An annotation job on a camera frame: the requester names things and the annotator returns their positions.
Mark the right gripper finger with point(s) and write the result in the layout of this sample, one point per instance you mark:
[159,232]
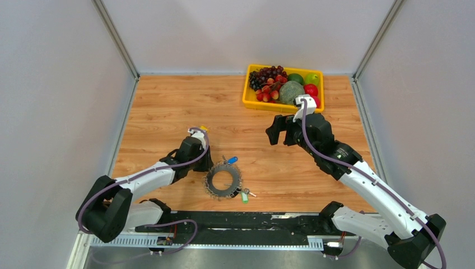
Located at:
[273,133]
[279,123]

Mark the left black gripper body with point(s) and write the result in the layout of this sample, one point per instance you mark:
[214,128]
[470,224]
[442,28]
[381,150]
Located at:
[203,165]

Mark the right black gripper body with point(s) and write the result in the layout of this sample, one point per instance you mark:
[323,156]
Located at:
[293,134]

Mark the blue tagged key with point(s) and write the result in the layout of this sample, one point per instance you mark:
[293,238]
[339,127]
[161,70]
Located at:
[230,161]

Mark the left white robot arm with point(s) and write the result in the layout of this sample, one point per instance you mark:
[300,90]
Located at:
[109,208]

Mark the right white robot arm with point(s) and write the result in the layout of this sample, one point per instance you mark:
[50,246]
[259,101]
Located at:
[407,233]

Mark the red cherry bunch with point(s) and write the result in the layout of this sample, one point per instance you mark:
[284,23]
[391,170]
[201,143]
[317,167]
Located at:
[267,89]

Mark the green netted melon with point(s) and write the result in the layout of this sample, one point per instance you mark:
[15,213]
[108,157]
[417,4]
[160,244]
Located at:
[290,91]

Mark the yellow plastic tray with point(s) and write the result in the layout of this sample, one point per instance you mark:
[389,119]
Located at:
[250,101]

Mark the pink red peach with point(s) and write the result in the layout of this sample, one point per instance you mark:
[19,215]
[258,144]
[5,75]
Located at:
[317,101]

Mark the red apple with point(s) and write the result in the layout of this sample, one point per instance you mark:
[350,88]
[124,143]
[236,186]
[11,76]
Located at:
[311,89]

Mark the dark green lime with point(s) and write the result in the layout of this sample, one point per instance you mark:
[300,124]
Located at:
[296,77]

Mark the dark grape bunch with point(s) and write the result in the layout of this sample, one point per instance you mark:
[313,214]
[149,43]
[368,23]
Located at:
[267,76]

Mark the light green pear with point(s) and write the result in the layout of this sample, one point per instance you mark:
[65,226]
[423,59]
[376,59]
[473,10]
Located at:
[312,78]

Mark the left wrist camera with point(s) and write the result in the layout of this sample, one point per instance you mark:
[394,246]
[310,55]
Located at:
[199,134]

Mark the right aluminium frame post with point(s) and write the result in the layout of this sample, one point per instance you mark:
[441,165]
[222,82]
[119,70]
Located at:
[383,28]

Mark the aluminium frame post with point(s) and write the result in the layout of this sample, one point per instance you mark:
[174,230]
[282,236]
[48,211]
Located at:
[116,38]
[383,28]

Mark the left aluminium frame post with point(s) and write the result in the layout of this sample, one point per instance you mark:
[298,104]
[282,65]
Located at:
[116,38]

